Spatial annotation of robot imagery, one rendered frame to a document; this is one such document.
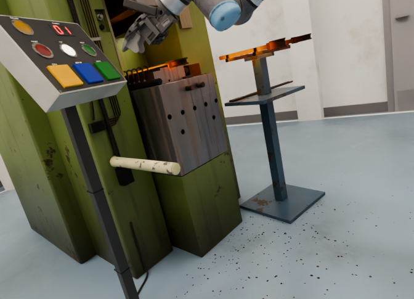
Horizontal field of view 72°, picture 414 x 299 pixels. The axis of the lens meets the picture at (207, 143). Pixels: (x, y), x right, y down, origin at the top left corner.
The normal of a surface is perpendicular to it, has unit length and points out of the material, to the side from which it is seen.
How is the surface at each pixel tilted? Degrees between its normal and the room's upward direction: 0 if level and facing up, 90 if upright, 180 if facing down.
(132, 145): 90
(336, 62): 90
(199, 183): 90
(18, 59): 90
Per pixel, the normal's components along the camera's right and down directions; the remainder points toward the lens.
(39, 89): -0.29, 0.30
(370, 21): -0.53, 0.32
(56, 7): 0.73, 0.02
